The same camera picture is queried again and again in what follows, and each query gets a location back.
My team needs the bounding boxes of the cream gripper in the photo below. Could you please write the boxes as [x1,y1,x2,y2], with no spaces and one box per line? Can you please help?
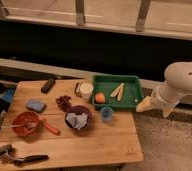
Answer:
[136,96,160,112]

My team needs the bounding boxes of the crumpled grey cloth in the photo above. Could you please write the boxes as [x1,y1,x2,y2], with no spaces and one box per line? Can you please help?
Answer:
[66,113,88,130]

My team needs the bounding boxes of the blue sponge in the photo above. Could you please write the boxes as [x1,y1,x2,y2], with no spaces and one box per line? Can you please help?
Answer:
[26,99,46,113]

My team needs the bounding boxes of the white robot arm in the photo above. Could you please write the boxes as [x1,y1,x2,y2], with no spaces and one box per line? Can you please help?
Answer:
[136,62,192,117]

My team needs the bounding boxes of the spoon in red bowl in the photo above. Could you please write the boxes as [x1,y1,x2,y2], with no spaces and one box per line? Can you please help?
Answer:
[0,122,37,129]

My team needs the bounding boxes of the blue plastic cup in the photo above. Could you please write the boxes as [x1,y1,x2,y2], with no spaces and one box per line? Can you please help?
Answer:
[100,106,114,122]

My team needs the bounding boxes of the wooden banana slice pieces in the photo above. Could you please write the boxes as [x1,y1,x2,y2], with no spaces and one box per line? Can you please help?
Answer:
[110,83,124,101]

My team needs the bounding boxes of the green plastic tray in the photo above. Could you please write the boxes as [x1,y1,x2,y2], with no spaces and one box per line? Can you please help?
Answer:
[92,75,144,110]

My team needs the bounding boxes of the orange red bowl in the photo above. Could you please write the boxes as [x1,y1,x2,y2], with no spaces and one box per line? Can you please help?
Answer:
[12,111,39,137]

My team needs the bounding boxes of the blue object at table edge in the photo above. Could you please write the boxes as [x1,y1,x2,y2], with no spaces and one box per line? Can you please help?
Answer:
[0,88,15,103]

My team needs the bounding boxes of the white paper cup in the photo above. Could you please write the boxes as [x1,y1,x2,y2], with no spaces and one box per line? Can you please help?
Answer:
[80,83,93,101]

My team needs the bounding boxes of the orange handled tool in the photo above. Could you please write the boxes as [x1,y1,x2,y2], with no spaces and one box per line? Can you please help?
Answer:
[39,117,61,135]

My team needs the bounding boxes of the dark purple bowl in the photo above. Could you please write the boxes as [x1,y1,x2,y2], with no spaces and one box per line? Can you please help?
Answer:
[65,105,92,131]

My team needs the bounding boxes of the orange fruit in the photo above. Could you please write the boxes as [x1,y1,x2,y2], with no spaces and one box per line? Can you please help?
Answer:
[95,92,106,104]

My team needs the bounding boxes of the black remote control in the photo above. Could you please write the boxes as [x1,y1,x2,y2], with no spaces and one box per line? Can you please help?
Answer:
[41,78,55,93]

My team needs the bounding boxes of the dark red grape bunch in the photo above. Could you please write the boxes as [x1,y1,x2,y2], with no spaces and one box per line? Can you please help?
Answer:
[56,95,72,112]

